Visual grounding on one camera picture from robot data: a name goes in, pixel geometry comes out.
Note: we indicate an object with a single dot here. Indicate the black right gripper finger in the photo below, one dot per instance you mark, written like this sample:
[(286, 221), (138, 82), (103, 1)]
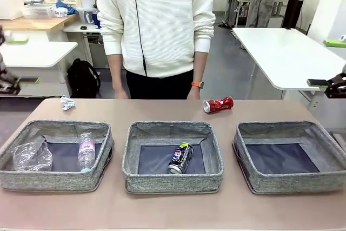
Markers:
[(335, 86), (335, 43)]

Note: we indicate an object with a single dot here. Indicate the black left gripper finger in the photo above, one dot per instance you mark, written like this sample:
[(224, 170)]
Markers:
[(27, 80), (16, 40)]

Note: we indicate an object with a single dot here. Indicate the clear plastic cup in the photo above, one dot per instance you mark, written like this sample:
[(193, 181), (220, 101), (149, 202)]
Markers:
[(32, 156)]

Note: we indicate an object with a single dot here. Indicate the clear plastic water bottle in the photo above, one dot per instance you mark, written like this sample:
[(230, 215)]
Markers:
[(86, 152)]

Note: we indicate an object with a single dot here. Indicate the crushed red soda can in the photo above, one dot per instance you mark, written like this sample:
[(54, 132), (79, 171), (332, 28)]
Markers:
[(220, 104)]

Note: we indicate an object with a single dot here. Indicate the black Pepsi can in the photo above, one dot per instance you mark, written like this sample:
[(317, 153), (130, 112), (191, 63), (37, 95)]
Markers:
[(180, 158)]

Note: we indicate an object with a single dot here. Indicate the person's left forearm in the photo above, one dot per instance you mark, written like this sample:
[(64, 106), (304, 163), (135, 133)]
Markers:
[(200, 66)]

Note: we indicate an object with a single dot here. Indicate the person's right hand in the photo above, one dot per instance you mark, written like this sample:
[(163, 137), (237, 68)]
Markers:
[(120, 93)]

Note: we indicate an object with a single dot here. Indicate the person's left hand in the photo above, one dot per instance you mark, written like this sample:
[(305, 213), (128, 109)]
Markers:
[(193, 94)]

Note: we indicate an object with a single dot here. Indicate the wooden workbench top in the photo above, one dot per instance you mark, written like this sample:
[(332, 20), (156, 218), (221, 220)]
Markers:
[(35, 24)]

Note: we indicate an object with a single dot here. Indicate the white desk with drawers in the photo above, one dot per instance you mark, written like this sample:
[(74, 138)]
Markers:
[(40, 55)]

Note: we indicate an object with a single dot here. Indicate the white plastic mesh basket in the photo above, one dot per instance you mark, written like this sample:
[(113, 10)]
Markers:
[(39, 10)]

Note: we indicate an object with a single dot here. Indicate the white storage box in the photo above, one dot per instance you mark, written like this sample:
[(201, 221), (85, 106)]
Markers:
[(10, 2)]

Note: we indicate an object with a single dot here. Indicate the large white table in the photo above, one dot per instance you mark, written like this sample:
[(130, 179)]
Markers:
[(292, 58)]

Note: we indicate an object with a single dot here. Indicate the crumpled paper ball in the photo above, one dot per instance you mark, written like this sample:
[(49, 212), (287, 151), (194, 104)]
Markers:
[(67, 103)]

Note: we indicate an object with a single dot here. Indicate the small white labelled box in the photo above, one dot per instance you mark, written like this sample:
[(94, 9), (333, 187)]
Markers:
[(60, 12)]

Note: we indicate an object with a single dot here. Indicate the blue cloth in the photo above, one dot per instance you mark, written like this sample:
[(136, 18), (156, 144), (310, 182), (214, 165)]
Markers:
[(67, 6)]

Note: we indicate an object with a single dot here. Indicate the white background desk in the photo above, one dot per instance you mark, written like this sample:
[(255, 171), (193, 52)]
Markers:
[(86, 33)]

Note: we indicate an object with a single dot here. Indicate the clear bin with blue label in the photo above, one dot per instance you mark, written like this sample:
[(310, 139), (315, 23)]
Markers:
[(86, 16)]

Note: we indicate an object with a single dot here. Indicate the white paper roll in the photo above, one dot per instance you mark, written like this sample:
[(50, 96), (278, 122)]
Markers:
[(87, 1)]

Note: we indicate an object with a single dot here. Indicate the blue drink bottle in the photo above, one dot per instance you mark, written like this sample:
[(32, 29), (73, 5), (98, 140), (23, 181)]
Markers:
[(96, 21)]

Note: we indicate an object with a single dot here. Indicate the grey fabric basket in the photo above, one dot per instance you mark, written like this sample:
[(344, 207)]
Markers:
[(173, 183), (292, 183), (54, 179)]

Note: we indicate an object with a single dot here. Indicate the person's black trousers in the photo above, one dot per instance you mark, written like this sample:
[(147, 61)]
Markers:
[(162, 87)]

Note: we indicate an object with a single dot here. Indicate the orange smartwatch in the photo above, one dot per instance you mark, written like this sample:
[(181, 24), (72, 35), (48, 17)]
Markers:
[(198, 84)]

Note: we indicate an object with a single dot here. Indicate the person's white knit sweater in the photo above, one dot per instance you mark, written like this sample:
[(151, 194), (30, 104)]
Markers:
[(167, 20)]

